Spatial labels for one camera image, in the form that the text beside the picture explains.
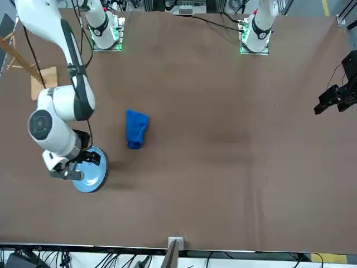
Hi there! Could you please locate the right arm's black gripper body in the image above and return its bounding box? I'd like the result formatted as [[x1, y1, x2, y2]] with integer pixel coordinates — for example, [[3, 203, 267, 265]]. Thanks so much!
[[73, 129, 93, 154]]

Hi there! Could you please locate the left arm's black gripper body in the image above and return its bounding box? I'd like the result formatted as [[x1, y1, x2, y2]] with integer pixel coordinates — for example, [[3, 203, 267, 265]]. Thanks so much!
[[341, 50, 357, 93]]

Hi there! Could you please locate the blue cloth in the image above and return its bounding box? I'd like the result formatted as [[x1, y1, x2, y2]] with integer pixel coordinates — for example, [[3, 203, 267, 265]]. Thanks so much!
[[125, 109, 150, 150]]

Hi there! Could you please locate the light blue plastic plate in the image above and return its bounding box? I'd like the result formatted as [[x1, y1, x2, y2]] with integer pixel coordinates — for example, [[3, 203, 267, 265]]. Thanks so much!
[[73, 147, 108, 194]]

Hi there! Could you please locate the wooden cup rack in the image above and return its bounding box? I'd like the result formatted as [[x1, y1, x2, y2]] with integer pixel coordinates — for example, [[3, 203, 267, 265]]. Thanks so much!
[[0, 30, 59, 101]]

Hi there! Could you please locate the black power supply box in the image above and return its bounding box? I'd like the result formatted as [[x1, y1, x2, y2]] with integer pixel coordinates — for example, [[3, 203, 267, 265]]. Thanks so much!
[[5, 249, 51, 268]]

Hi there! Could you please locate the grey power strip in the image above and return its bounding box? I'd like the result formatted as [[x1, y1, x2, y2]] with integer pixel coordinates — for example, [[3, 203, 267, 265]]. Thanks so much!
[[178, 0, 206, 14]]

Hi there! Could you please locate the aluminium frame post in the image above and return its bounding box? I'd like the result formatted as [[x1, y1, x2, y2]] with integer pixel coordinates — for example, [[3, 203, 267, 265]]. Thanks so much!
[[163, 236, 185, 268]]

